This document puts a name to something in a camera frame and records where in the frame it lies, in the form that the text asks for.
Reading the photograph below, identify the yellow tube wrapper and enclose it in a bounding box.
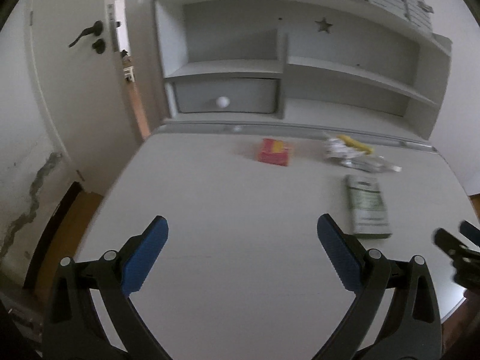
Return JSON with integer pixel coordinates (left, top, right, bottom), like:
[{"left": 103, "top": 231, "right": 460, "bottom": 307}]
[{"left": 337, "top": 135, "right": 374, "bottom": 155}]

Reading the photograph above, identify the white wrapper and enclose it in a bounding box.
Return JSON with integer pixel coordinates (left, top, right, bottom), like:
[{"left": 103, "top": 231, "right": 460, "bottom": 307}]
[{"left": 324, "top": 136, "right": 402, "bottom": 173}]

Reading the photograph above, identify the green white cigarette box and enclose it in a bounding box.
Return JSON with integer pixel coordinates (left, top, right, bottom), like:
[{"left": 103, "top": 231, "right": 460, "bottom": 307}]
[{"left": 345, "top": 175, "right": 392, "bottom": 239}]

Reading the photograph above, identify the red yellow small box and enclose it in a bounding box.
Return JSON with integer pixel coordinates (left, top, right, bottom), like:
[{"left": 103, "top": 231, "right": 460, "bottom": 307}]
[{"left": 257, "top": 138, "right": 292, "bottom": 167}]

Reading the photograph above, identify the white door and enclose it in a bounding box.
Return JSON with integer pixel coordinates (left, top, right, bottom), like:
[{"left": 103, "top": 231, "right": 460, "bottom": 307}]
[{"left": 0, "top": 0, "right": 152, "bottom": 196}]

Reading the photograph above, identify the white drawer knob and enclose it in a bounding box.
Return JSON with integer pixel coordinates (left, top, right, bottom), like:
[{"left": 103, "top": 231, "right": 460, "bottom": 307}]
[{"left": 216, "top": 96, "right": 230, "bottom": 109}]

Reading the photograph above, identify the white desk hutch shelf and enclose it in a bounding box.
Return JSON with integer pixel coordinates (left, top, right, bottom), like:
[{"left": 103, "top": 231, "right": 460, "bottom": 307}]
[{"left": 152, "top": 0, "right": 452, "bottom": 141}]

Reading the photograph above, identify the black door handle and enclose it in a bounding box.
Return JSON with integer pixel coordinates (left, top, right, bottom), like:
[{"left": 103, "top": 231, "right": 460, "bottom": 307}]
[{"left": 67, "top": 19, "right": 107, "bottom": 55}]

